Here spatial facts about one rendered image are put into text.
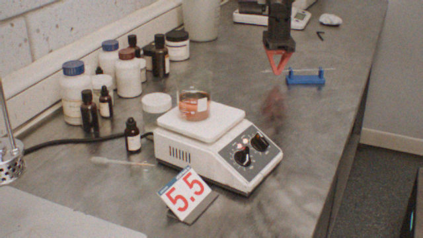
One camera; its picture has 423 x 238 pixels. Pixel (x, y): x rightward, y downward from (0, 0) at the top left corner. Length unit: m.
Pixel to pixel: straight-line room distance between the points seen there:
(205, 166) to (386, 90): 1.66
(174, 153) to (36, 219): 0.26
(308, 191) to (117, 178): 0.33
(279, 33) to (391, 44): 1.20
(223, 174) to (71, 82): 0.39
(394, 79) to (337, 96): 1.19
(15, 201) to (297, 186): 0.48
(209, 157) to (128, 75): 0.39
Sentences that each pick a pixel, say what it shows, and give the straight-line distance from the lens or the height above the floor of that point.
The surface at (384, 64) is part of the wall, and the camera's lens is 2.30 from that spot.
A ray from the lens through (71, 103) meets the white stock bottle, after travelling 1.00.
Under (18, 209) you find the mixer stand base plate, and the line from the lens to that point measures 0.80.
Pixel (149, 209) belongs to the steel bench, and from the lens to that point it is 0.76.
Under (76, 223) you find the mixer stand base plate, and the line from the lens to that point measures 0.74.
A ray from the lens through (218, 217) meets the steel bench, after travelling 0.74.
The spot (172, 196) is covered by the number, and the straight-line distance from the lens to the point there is 0.74.
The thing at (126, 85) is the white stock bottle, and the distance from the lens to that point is 1.11.
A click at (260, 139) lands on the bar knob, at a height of 0.81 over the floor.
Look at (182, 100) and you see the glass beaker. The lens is 0.80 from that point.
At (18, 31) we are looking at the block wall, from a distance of 1.05.
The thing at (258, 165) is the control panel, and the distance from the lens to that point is 0.80.
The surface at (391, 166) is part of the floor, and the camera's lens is 2.34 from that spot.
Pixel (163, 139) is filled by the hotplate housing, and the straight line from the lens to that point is 0.83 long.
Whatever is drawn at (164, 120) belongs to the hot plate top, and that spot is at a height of 0.84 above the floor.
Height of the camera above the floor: 1.23
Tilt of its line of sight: 28 degrees down
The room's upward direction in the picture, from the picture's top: straight up
